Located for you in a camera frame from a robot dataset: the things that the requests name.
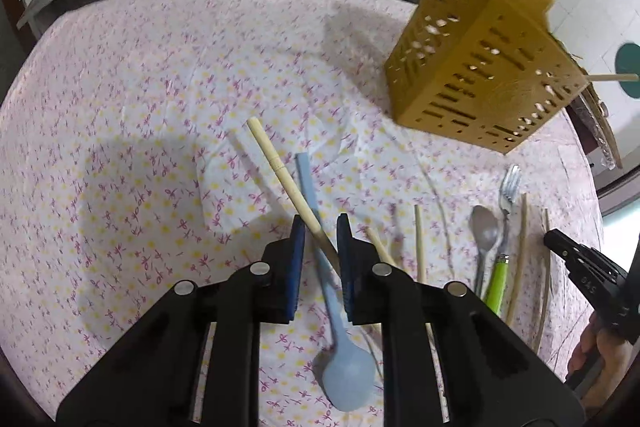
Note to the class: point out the pale wooden chopstick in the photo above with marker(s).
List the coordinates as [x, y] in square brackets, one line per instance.
[615, 78]
[545, 307]
[380, 247]
[520, 257]
[420, 242]
[285, 179]

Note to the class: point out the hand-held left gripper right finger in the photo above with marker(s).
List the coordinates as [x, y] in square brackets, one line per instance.
[344, 267]

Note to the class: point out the metal spoon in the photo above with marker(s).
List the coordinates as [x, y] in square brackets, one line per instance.
[484, 229]

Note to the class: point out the person's right hand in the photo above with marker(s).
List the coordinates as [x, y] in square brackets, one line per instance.
[615, 367]

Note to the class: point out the light blue plastic spoon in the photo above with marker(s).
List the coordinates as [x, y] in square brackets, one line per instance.
[347, 374]

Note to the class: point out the floral tablecloth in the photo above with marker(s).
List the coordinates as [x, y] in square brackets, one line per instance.
[150, 132]

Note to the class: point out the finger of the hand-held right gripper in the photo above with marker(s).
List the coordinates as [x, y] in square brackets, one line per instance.
[575, 257]

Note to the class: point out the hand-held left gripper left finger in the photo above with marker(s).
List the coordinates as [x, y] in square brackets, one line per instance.
[298, 257]

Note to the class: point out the teal round object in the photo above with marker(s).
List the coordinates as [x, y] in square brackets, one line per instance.
[629, 69]

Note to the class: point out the yellow slotted utensil holder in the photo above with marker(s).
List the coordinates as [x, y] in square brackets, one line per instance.
[480, 57]

